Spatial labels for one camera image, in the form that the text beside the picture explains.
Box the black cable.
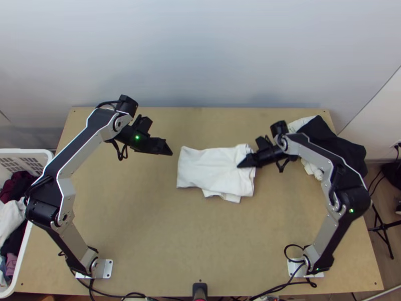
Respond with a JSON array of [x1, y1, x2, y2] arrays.
[[87, 277, 148, 301], [111, 139, 130, 162], [275, 156, 298, 174], [283, 244, 318, 288]]

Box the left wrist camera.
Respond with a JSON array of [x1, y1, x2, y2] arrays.
[[133, 115, 154, 136]]

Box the white t-shirt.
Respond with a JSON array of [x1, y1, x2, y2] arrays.
[[176, 143, 259, 205]]

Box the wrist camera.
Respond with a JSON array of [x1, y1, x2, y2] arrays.
[[133, 115, 154, 136], [255, 135, 274, 152]]

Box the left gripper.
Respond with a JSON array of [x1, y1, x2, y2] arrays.
[[139, 136, 173, 157]]

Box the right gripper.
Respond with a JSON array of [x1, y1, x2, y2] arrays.
[[236, 146, 280, 170]]

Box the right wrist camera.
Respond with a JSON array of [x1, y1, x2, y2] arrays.
[[255, 135, 274, 152]]

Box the black mount post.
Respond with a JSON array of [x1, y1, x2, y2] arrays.
[[191, 282, 208, 301]]

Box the black tripod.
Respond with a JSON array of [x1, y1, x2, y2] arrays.
[[368, 200, 401, 260]]

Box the heap of clothes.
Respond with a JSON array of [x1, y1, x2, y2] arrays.
[[0, 171, 40, 287], [288, 115, 369, 183]]

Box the white laundry basket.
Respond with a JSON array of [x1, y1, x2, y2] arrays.
[[0, 148, 55, 298]]

